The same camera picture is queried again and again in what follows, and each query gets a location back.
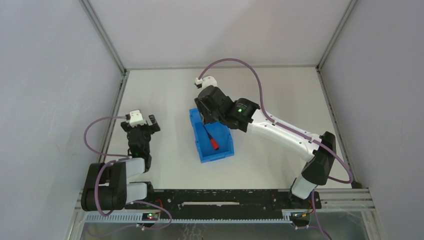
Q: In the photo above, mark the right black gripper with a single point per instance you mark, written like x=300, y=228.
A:
x=205, y=108

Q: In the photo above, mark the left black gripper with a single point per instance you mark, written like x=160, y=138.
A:
x=139, y=128

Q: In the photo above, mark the red handled screwdriver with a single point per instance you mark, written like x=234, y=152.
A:
x=213, y=142

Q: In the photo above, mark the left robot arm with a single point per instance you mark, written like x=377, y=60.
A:
x=106, y=188

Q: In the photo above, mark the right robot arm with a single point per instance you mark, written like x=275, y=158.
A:
x=247, y=116

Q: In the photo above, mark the blue plastic bin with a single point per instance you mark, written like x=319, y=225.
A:
x=220, y=133

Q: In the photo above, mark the small circuit board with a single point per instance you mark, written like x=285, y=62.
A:
x=150, y=216

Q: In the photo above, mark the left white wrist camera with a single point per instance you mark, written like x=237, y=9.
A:
x=135, y=118

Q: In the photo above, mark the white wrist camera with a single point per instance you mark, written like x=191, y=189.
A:
x=202, y=83
x=135, y=118

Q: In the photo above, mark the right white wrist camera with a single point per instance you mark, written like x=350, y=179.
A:
x=202, y=83

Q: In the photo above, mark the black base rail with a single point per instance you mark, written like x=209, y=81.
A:
x=227, y=203

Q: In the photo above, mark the slotted cable duct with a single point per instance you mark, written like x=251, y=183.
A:
x=137, y=217

